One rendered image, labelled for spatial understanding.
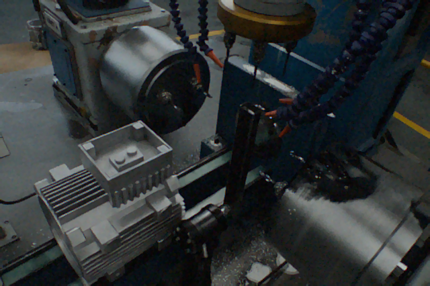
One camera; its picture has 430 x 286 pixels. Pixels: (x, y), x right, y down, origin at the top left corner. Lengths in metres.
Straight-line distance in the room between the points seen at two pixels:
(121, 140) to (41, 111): 0.71
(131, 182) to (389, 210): 0.40
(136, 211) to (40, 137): 0.67
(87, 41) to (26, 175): 0.41
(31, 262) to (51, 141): 0.51
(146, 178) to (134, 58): 0.37
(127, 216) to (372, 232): 0.38
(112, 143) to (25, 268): 0.29
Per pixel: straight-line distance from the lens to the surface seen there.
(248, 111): 0.50
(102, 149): 0.62
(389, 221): 0.56
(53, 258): 0.74
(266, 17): 0.59
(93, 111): 1.08
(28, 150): 1.16
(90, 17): 1.01
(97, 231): 0.56
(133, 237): 0.60
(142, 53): 0.86
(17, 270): 0.75
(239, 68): 0.84
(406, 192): 0.60
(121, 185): 0.55
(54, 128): 1.23
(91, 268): 0.59
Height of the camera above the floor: 1.53
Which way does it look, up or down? 41 degrees down
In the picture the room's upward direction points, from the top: 7 degrees clockwise
